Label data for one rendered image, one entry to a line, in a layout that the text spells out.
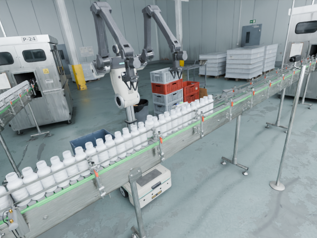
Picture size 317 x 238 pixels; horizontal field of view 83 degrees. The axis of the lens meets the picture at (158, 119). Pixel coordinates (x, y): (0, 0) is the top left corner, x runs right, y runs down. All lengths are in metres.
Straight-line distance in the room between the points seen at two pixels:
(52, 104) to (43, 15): 9.10
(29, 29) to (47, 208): 12.36
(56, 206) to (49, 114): 3.86
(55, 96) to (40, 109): 0.45
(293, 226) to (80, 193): 1.87
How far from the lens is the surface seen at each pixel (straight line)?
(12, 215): 0.98
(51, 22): 13.36
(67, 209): 1.16
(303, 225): 2.31
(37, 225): 1.16
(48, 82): 4.68
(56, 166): 1.04
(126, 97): 1.76
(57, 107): 4.79
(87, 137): 1.72
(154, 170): 2.21
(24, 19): 13.16
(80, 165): 1.07
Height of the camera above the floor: 1.64
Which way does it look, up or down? 23 degrees down
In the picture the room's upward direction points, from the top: 5 degrees counter-clockwise
